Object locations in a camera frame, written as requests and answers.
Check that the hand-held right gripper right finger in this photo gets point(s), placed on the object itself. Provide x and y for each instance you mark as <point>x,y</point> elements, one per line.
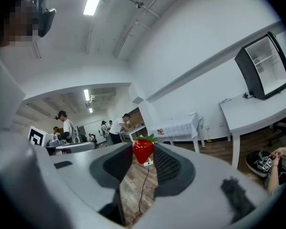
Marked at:
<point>200,175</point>

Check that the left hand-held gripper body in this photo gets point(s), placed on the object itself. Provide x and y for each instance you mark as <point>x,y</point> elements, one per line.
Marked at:
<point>38,137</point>

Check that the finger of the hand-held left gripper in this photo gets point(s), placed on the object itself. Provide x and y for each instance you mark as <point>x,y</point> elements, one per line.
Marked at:
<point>76,146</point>

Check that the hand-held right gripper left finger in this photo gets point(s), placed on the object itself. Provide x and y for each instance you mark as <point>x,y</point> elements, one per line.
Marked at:
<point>85,175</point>

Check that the red strawberry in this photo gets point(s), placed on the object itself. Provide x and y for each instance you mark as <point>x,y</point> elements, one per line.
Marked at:
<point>143,151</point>

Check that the long ceiling light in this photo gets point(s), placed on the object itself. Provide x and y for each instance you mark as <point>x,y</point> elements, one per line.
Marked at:
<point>95,0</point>
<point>90,110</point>
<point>86,95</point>

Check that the white checked tablecloth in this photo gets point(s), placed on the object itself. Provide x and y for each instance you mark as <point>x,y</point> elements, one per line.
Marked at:
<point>178,128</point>

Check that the white power strip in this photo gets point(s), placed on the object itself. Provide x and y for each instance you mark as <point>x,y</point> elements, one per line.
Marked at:
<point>148,162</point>

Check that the white work table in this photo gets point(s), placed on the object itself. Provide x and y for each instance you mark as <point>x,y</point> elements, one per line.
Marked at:
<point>133,130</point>

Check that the white desk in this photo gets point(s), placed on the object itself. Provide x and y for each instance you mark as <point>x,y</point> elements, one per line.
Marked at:
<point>252,113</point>

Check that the black office chair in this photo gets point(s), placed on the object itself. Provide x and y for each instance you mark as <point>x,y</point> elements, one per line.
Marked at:
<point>284,130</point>

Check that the person's head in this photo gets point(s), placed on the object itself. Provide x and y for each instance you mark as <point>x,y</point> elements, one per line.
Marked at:
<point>19,23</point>

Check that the black monitor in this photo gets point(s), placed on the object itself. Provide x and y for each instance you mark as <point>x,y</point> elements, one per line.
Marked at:
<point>248,63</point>

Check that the grey ceiling conduit pipes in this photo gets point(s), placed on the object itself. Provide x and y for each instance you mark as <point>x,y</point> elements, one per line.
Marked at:
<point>143,7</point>

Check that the grey wall box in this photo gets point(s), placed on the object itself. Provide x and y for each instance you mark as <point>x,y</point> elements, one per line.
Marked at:
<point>137,100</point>

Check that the black head-worn camera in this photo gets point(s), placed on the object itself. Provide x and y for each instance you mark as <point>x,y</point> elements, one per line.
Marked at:
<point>46,20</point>

